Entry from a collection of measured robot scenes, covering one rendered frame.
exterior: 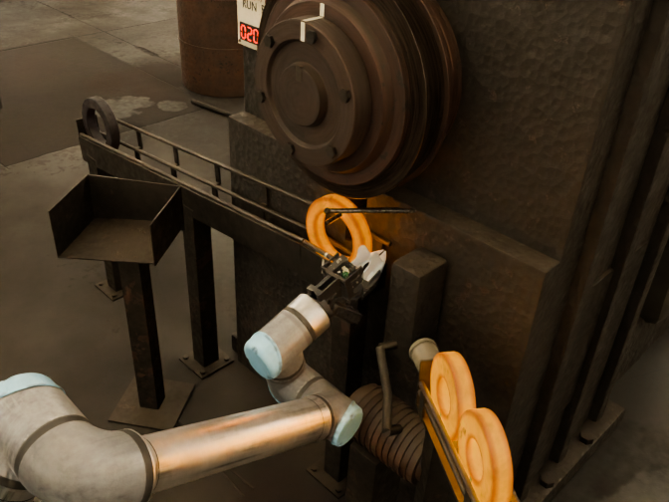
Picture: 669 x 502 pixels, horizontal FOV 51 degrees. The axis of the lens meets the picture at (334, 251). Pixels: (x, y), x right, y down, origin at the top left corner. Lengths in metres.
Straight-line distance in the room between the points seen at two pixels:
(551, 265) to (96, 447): 0.86
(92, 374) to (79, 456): 1.39
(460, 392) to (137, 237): 1.02
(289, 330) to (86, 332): 1.31
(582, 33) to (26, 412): 1.03
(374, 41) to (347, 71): 0.07
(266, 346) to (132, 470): 0.43
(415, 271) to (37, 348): 1.51
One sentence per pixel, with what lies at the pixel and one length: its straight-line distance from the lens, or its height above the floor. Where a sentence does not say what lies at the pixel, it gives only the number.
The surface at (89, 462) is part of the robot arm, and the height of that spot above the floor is 0.84.
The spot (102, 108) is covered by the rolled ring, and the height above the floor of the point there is 0.74.
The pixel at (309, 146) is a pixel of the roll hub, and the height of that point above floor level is 1.01.
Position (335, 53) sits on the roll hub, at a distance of 1.26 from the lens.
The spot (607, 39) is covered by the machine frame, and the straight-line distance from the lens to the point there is 1.24.
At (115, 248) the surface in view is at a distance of 1.87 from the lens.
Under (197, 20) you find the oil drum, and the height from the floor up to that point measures 0.46.
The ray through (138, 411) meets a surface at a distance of 2.24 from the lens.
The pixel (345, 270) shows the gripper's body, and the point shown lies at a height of 0.77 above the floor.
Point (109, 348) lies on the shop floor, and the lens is 2.49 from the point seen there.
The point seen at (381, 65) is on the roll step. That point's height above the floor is 1.20.
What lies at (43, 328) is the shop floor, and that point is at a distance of 2.63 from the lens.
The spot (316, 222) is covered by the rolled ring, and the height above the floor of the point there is 0.76.
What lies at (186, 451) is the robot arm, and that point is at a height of 0.76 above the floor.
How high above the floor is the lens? 1.60
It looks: 33 degrees down
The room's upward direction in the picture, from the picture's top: 3 degrees clockwise
